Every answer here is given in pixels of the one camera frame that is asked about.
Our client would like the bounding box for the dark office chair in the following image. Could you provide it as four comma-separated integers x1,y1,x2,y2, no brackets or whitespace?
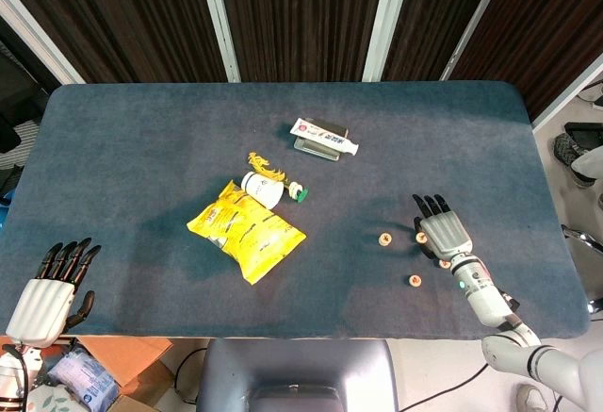
0,41,48,196

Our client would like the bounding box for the yellow snack bag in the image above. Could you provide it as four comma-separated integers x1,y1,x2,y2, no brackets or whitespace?
186,179,308,286

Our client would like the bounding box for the dark patterned sneaker shoe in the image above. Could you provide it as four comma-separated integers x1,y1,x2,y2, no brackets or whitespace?
551,132,595,190

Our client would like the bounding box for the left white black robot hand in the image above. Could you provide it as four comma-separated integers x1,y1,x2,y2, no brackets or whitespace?
4,237,103,350

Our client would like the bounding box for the brown cardboard box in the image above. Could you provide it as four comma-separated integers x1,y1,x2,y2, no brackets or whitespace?
60,335,174,412

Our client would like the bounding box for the white toothpaste tube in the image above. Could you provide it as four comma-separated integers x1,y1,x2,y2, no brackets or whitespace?
288,118,360,156

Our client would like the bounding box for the blue plastic package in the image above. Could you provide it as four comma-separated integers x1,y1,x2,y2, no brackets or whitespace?
46,348,119,411

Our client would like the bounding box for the black flat device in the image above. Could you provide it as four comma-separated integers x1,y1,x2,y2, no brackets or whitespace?
563,122,603,147

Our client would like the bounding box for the grey sneaker shoe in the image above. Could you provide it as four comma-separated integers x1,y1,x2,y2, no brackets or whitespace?
515,383,550,412

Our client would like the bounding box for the dark grey small box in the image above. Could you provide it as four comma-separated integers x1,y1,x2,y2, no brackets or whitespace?
293,118,350,162

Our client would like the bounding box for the white partition frame post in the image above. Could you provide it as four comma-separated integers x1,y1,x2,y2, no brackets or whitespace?
362,0,416,83
0,0,86,86
530,51,603,131
439,0,513,82
196,0,242,84

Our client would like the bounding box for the chrome chair leg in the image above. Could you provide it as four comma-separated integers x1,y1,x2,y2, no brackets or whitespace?
561,223,603,255

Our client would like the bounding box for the grey blue robot torso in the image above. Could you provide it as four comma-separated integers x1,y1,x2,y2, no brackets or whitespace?
196,338,399,412

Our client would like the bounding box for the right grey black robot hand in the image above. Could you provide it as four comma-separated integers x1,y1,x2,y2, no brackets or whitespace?
412,193,474,263

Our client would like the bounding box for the black floor cable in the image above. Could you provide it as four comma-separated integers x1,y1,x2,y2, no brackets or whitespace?
398,362,489,412
174,346,208,406

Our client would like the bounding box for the white paper cup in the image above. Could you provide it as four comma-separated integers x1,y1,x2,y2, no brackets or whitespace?
240,171,285,210

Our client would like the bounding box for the blue table cloth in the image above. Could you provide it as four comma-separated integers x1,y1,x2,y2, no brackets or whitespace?
0,80,593,340

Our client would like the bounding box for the dark brown partition panel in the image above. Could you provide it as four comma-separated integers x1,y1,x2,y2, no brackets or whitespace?
448,0,603,121
215,0,388,84
382,0,500,82
0,0,227,86

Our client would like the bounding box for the light trouser leg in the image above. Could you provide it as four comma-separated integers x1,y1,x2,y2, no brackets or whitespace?
569,145,603,182

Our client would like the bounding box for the yellow plastic toy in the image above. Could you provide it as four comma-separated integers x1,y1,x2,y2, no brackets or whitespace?
248,151,287,183

